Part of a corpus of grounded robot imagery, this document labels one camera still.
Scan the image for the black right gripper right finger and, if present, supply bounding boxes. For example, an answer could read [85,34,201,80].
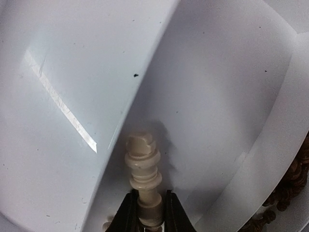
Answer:
[164,190,196,232]

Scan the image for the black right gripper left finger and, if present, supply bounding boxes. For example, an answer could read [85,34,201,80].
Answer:
[112,190,139,232]

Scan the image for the pile of white chess pieces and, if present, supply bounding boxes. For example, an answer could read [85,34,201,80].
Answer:
[102,215,114,232]

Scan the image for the pile of dark chess pieces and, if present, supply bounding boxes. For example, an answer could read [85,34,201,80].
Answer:
[239,135,309,232]

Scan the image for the white divided plastic tray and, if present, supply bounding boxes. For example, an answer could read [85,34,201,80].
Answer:
[0,0,309,232]

